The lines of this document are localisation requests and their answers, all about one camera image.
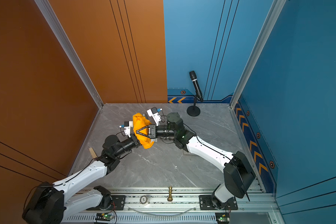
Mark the brass chess piece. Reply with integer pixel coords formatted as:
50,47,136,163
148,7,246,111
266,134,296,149
167,186,173,202

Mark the black microphone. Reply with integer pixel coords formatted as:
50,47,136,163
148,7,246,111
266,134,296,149
189,71,203,102

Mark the wooden stick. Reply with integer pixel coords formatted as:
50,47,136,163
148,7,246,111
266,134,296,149
89,147,98,159

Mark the silver tape roll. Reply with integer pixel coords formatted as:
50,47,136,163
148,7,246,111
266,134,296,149
140,196,148,205

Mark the right green circuit board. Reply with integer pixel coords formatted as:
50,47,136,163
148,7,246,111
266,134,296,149
215,213,230,224

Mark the aluminium front rail frame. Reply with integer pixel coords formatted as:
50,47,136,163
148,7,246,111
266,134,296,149
61,187,285,224

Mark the left green circuit board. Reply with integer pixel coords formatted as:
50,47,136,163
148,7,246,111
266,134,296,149
95,213,116,222

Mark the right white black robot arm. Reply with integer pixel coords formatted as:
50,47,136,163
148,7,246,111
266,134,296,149
133,113,256,210

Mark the green circuit board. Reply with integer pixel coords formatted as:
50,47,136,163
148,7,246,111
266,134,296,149
215,213,230,224
95,213,116,222

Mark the orange fluffy cloth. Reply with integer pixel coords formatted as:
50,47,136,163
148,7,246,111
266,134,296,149
133,113,154,149

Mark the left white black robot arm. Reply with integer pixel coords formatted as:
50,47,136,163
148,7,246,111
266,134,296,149
22,134,141,224

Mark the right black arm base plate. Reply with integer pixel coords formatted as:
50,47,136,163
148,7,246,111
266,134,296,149
199,195,238,211

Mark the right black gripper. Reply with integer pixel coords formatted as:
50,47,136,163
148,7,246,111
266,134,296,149
138,125,178,141

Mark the grey rectangular eyeglass case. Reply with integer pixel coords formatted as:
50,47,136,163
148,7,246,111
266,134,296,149
183,151,200,156

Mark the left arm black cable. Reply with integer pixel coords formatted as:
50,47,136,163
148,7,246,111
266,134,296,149
23,151,132,213

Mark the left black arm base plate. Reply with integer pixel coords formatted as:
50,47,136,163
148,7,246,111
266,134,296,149
86,195,126,211

